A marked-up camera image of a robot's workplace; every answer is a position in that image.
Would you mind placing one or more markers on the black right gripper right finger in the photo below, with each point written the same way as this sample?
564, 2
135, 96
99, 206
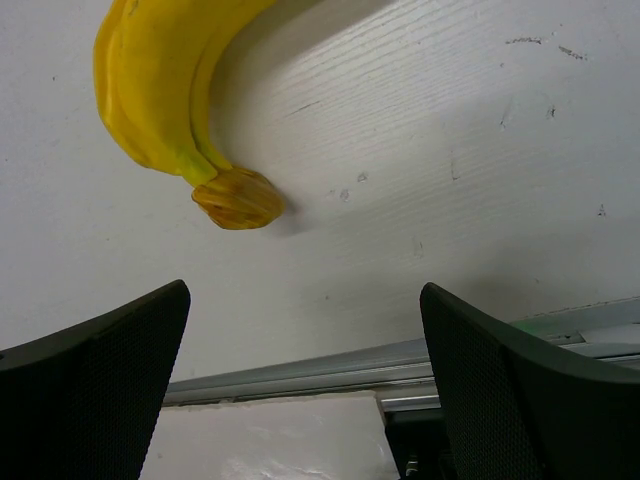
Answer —
518, 407

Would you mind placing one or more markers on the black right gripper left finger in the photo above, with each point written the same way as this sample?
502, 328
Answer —
83, 403

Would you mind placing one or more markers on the yellow fake banana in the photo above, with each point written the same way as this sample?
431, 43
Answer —
153, 64

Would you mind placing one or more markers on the aluminium table edge rail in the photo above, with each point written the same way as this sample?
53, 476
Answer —
400, 374

